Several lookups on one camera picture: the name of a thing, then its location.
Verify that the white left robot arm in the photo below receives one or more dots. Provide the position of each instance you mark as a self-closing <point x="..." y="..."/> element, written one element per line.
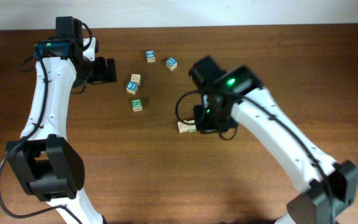
<point x="45" y="164"/>

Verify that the wooden block blue letter D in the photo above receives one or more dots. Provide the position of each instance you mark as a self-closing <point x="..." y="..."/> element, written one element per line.
<point x="171" y="63"/>

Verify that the wooden block with dog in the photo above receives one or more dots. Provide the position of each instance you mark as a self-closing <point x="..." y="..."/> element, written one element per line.
<point x="136" y="78"/>

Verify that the wooden block blue letter T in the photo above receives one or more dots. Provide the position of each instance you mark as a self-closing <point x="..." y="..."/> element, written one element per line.
<point x="132" y="87"/>

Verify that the wooden block green letter B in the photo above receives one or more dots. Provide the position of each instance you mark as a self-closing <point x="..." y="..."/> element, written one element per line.
<point x="136" y="105"/>

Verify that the wooden block number 5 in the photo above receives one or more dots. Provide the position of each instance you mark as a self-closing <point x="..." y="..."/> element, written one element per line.
<point x="191" y="126"/>

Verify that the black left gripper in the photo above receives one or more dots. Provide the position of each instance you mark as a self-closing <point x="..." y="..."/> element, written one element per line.
<point x="102" y="76"/>

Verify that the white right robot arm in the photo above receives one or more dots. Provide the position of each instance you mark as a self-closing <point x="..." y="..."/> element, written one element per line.
<point x="326" y="188"/>

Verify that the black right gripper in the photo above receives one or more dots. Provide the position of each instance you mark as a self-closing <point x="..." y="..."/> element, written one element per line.
<point x="204" y="125"/>

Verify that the wooden block blue letter Z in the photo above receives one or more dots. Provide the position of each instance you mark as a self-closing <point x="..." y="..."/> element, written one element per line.
<point x="150" y="56"/>

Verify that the wooden block with elephant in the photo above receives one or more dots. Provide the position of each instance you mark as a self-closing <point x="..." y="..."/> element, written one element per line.
<point x="182" y="127"/>

